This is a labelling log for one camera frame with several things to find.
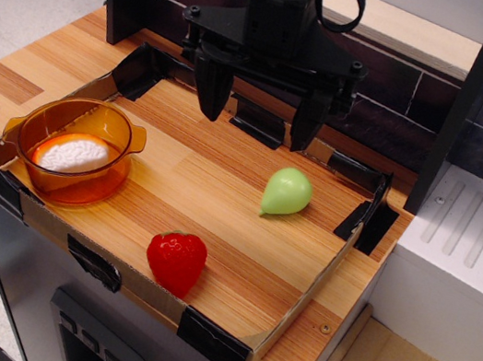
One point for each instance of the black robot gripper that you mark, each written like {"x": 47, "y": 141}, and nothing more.
{"x": 283, "y": 43}

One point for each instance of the grey toy oven front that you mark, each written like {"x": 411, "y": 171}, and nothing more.
{"x": 82, "y": 337}

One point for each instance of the red toy strawberry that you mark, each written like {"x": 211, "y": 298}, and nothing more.
{"x": 177, "y": 260}

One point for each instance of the black vertical post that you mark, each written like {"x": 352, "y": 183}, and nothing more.
{"x": 434, "y": 163}

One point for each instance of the white and orange toy sushi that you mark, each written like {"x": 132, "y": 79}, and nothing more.
{"x": 72, "y": 153}

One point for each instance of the taped cardboard fence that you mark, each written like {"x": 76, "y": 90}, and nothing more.
{"x": 229, "y": 241}

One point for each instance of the amber transparent plastic pot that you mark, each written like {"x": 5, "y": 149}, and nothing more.
{"x": 83, "y": 116}

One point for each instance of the white toy sink drainboard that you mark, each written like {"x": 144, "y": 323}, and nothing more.
{"x": 430, "y": 291}

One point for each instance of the green toy pear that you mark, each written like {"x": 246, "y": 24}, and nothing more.
{"x": 287, "y": 192}

